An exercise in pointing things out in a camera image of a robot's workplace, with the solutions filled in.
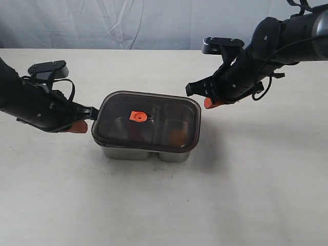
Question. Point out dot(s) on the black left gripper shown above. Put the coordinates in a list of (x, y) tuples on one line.
[(48, 111)]

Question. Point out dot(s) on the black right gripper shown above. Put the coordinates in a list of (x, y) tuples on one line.
[(230, 84)]

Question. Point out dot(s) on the yellow toy cheese wedge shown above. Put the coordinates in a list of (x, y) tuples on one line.
[(178, 134)]

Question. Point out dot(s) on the red toy sausage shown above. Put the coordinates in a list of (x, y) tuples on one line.
[(135, 131)]

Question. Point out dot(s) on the dark transparent box lid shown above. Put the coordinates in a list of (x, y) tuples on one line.
[(156, 111)]

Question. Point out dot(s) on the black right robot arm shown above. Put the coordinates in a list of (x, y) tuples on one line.
[(275, 43)]

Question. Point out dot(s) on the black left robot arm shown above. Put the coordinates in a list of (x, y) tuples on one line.
[(7, 71)]

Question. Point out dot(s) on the stainless steel lunch box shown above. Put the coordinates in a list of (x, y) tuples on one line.
[(141, 155)]

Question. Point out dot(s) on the blue-grey backdrop cloth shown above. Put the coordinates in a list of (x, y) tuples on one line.
[(151, 25)]

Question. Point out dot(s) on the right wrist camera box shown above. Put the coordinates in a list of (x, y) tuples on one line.
[(216, 45)]

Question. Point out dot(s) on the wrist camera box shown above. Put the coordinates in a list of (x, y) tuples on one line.
[(49, 70), (216, 45)]

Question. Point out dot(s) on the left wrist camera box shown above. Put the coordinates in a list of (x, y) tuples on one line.
[(49, 70)]

